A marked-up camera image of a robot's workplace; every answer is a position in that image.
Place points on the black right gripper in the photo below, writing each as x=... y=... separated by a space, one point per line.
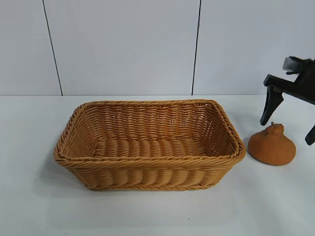
x=305 y=86

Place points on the orange with stem knob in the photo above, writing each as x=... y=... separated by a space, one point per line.
x=270 y=150

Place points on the woven wicker basket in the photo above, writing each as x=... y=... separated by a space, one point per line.
x=147 y=172

